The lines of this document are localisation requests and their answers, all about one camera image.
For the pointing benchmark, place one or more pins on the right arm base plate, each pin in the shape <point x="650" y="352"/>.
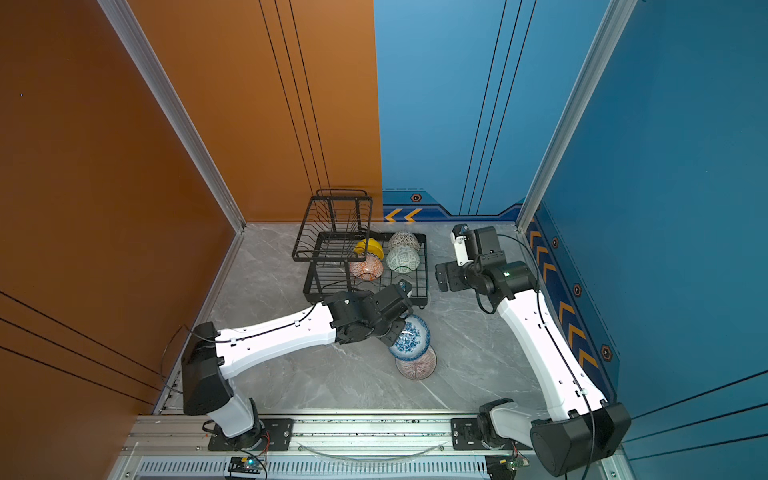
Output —
<point x="477" y="433"/>

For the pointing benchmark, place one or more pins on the aluminium corner post right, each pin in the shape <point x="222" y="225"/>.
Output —
<point x="608" y="34"/>

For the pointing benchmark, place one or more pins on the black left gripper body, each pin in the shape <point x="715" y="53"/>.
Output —
<point x="392" y="334"/>

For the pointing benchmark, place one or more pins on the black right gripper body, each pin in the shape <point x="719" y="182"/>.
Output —
<point x="458" y="277"/>

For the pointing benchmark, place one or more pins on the green circuit board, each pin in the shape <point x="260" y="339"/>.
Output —
<point x="246" y="467"/>
<point x="505" y="467"/>

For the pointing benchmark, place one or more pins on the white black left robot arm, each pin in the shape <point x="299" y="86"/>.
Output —
<point x="213" y="357"/>

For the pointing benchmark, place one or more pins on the left green circuit board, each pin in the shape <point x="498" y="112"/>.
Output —
<point x="246" y="467"/>

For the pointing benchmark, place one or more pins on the green white patterned bowl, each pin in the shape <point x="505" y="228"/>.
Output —
<point x="403" y="259"/>

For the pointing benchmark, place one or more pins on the pink striped bowl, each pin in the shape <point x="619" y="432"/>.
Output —
<point x="418" y="369"/>

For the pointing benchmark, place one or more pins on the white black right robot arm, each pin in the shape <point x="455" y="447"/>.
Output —
<point x="580" y="427"/>

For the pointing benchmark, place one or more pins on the yellow bowl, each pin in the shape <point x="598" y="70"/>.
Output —
<point x="369" y="246"/>

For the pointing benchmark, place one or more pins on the aluminium corner post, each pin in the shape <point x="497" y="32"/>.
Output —
<point x="129" y="31"/>
<point x="608" y="34"/>

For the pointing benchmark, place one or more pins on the right green circuit board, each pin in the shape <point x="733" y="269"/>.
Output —
<point x="505" y="467"/>

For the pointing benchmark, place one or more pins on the orange white patterned bowl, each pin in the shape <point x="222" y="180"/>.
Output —
<point x="368" y="270"/>

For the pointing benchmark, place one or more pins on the blue white floral bowl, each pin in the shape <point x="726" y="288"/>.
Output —
<point x="413" y="341"/>

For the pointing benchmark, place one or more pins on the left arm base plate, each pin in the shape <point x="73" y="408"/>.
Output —
<point x="270" y="434"/>

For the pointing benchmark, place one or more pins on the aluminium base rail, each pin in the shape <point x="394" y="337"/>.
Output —
<point x="324" y="445"/>

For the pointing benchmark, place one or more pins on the black white patterned bowl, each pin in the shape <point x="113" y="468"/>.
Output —
<point x="404" y="239"/>

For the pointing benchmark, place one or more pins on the aluminium corner post left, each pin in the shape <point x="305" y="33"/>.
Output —
<point x="129" y="31"/>

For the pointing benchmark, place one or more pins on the black wire dish rack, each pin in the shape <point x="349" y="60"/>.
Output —
<point x="334" y="222"/>

